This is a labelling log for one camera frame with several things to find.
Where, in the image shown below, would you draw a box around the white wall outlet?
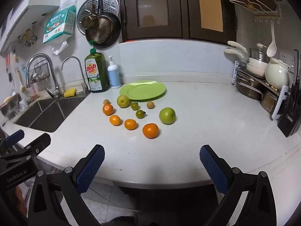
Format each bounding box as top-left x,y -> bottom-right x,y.
280,49 -> 293,64

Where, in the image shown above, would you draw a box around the steel pot with lid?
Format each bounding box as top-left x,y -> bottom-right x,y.
249,48 -> 268,63

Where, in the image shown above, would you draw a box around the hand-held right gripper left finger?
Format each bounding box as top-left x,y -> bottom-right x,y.
28,144 -> 105,226

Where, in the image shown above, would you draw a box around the green plate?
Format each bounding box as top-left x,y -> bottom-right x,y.
119,81 -> 166,100

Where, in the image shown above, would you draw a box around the brass ladle pot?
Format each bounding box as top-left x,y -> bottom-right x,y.
81,3 -> 99,30

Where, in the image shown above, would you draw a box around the teal paper towel pack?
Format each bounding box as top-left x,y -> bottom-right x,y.
43,5 -> 78,44

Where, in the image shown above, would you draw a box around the round metal strainer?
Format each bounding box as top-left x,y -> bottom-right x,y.
90,16 -> 114,44

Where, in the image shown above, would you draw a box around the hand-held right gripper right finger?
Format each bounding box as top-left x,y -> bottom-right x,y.
199,144 -> 277,226

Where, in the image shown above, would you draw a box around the steel kitchen sink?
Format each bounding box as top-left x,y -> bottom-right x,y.
13,94 -> 92,133

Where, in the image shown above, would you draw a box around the round perforated steel steamer plate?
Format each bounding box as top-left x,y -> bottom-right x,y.
76,0 -> 119,35

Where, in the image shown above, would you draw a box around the thin chrome water faucet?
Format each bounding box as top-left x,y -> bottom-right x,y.
62,56 -> 91,95

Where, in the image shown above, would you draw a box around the white plastic ladle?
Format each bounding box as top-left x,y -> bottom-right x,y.
266,22 -> 278,57

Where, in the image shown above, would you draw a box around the black wire sink basket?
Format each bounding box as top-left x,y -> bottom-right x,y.
28,61 -> 51,83

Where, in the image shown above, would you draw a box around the small yellow-green apple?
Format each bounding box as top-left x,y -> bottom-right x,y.
117,95 -> 130,108

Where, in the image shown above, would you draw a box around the green dish soap bottle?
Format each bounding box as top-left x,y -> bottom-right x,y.
85,48 -> 110,94

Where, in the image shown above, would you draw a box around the black knife block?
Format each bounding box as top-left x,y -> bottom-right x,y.
277,49 -> 301,137

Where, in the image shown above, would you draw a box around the white pot rack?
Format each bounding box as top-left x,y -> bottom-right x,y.
232,61 -> 291,121

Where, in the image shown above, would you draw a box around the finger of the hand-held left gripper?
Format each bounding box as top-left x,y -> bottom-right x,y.
0,129 -> 25,154
0,133 -> 52,167

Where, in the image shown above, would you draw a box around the dark wooden glass cabinet door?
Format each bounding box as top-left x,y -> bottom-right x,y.
186,0 -> 237,44
119,0 -> 189,43

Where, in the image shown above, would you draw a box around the white wire wall rack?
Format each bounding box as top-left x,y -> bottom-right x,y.
229,0 -> 282,24

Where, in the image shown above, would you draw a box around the white ceramic pitcher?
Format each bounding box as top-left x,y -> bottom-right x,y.
265,58 -> 292,91

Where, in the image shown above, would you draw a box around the black frying pan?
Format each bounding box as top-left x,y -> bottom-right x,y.
85,0 -> 121,50

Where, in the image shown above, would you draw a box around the tall chrome kitchen faucet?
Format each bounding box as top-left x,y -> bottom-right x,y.
26,54 -> 63,99

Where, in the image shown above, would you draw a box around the yellow sponge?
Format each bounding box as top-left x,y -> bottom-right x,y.
63,88 -> 78,98

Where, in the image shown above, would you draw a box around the large orange mandarin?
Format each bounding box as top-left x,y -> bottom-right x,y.
142,123 -> 160,139

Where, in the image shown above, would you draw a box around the white wall cabinet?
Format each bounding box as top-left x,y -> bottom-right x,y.
0,0 -> 71,52

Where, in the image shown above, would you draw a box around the blue pump lotion bottle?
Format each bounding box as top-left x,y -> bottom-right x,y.
107,56 -> 121,89

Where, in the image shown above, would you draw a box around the large green apple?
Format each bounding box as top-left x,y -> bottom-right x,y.
159,107 -> 176,124

